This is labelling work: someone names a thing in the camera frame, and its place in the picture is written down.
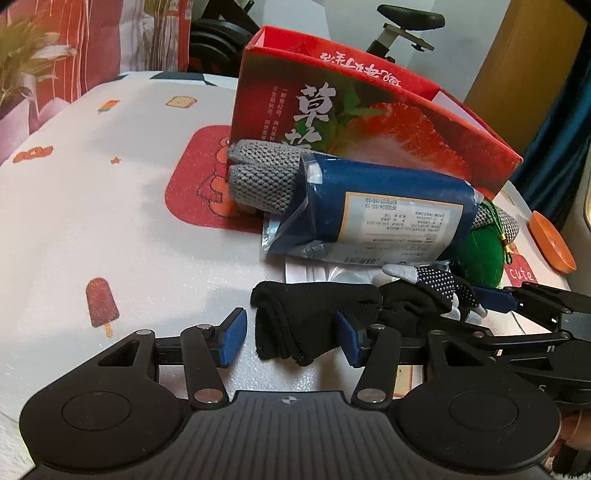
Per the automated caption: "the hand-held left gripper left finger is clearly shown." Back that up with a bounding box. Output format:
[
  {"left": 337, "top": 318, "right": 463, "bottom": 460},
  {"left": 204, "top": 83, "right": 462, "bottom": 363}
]
[{"left": 95, "top": 307, "right": 249, "bottom": 410}]

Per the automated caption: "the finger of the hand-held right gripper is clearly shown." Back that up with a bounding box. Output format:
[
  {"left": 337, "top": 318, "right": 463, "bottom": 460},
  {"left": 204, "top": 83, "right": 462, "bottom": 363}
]
[
  {"left": 472, "top": 281, "right": 575, "bottom": 320},
  {"left": 438, "top": 318, "right": 591, "bottom": 354}
]

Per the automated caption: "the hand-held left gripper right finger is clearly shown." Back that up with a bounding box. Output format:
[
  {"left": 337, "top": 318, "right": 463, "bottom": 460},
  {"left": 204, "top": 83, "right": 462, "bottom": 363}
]
[{"left": 336, "top": 311, "right": 497, "bottom": 409}]

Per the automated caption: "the black white dotted glove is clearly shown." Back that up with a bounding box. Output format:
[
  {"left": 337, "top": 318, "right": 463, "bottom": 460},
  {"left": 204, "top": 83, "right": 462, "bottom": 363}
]
[{"left": 379, "top": 262, "right": 489, "bottom": 340}]

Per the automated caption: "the black cloth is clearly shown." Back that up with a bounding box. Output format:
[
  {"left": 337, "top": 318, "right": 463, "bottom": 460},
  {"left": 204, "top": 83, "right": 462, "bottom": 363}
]
[{"left": 250, "top": 280, "right": 384, "bottom": 366}]

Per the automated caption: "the white plastic packet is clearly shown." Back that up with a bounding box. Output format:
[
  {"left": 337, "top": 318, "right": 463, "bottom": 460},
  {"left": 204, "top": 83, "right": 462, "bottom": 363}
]
[{"left": 284, "top": 258, "right": 416, "bottom": 284}]

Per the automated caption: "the grey knitted cloth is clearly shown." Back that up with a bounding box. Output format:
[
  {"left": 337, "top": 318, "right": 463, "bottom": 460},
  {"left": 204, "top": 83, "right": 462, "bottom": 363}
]
[
  {"left": 227, "top": 138, "right": 305, "bottom": 215},
  {"left": 471, "top": 200, "right": 520, "bottom": 241}
]

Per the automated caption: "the blue packet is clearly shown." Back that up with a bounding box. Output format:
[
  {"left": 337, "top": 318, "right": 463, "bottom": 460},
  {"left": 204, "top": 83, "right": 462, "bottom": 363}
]
[{"left": 261, "top": 154, "right": 483, "bottom": 267}]

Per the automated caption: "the red strawberry print box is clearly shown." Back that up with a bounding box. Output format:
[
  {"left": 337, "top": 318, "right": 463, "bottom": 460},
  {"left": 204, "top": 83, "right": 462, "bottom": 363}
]
[{"left": 231, "top": 25, "right": 525, "bottom": 201}]

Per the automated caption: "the person's right hand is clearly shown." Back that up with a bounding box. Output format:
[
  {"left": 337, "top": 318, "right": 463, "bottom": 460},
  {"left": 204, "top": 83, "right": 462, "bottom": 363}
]
[{"left": 560, "top": 410, "right": 591, "bottom": 452}]

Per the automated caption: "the green plush ornament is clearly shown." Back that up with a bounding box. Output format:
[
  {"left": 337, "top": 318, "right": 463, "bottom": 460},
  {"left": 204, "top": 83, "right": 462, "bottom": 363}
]
[{"left": 450, "top": 202, "right": 514, "bottom": 290}]

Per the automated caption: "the orange dish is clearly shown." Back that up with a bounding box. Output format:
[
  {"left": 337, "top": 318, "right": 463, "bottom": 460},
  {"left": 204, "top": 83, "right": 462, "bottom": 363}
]
[{"left": 529, "top": 211, "right": 578, "bottom": 273}]

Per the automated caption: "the blue curtain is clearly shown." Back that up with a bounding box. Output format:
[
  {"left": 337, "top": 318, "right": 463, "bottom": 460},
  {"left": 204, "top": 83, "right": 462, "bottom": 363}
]
[{"left": 512, "top": 106, "right": 591, "bottom": 217}]

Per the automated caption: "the wooden door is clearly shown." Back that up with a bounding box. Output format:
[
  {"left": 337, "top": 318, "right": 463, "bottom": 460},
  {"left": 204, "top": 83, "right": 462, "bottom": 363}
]
[{"left": 462, "top": 0, "right": 587, "bottom": 139}]

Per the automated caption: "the black exercise bike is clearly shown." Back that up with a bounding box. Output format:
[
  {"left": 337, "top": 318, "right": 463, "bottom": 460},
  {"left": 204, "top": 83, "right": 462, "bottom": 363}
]
[{"left": 188, "top": 4, "right": 447, "bottom": 75}]

